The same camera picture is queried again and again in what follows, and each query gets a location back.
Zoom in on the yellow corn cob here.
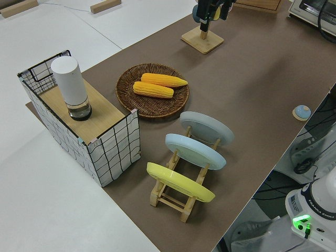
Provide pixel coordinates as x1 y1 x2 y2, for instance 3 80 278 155
132 81 175 99
141 72 189 88

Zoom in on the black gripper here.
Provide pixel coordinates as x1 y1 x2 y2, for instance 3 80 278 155
197 0 235 32

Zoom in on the blue desk bell wooden base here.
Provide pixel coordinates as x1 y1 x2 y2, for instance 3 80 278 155
292 104 312 122

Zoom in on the wooden dish rack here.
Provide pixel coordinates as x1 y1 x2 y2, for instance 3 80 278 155
150 125 222 224

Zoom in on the yellow plate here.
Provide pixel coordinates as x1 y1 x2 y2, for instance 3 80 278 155
146 162 216 203

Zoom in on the light blue plate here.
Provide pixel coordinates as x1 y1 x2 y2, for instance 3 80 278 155
164 133 227 171

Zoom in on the grid pattern box wooden top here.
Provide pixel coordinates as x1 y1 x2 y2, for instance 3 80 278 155
17 49 141 188

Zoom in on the white perforated mount frame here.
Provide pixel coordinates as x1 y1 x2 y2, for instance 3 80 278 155
288 123 336 182

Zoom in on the white cylinder glass base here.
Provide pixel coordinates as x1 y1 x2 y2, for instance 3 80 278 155
50 57 93 122

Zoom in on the brown table mat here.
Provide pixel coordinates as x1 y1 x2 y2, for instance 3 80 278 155
25 0 336 252

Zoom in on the grey plate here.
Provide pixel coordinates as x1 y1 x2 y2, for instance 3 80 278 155
179 111 235 146

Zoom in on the grey metal bracket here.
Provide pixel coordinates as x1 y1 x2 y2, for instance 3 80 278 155
228 218 280 247

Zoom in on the wooden mug stand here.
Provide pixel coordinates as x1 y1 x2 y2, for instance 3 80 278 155
181 23 225 55

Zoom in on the coiled black cable bundle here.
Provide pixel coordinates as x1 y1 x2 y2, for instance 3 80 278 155
293 157 316 175

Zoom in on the black toaster power cable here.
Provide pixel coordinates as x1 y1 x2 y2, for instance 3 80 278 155
317 0 336 46

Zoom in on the long wooden block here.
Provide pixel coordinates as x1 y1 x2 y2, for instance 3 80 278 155
90 0 122 14
0 0 39 19

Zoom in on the white toaster oven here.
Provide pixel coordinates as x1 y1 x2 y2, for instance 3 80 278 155
287 0 336 38

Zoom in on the green plug cable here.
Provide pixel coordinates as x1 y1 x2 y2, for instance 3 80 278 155
302 222 312 240

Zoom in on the round wicker basket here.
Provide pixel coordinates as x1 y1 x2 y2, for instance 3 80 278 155
115 62 190 120

